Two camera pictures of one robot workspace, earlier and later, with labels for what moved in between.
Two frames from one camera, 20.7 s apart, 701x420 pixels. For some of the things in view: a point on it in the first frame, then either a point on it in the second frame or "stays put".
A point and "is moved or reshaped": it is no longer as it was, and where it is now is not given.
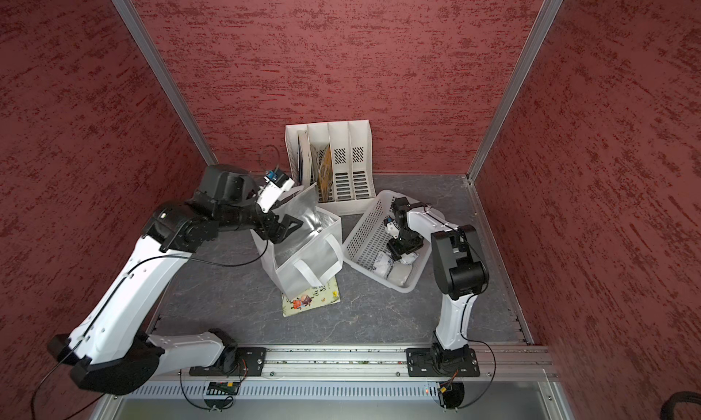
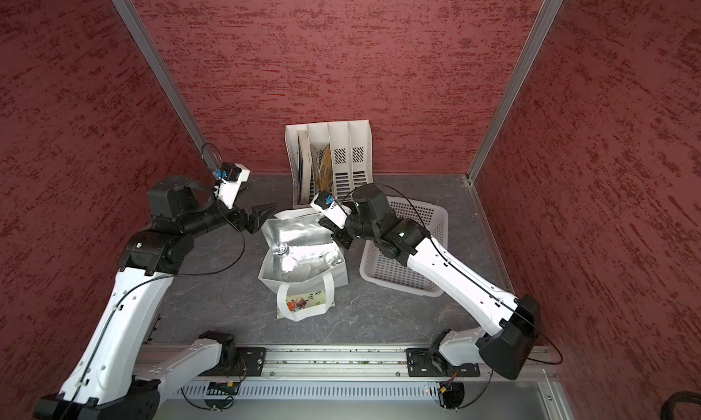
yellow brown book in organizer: [324, 173] stays put
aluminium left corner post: [159, 69] stays put
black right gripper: [397, 251] to [342, 238]
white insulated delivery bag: [311, 254] is moved or reshaped
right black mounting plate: [432, 362] stays put
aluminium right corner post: [522, 65] stays put
